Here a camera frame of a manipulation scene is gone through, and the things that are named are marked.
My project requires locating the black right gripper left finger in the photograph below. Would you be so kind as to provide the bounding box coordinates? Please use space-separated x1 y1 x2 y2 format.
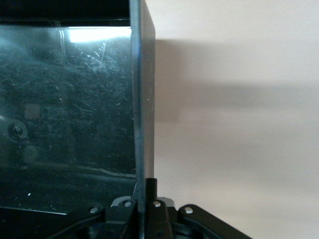
49 194 141 239

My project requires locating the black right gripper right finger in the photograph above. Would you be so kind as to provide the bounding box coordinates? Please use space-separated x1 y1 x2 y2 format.
144 178 253 239

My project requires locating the black plastic box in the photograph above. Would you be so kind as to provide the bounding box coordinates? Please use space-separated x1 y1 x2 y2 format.
0 0 157 220

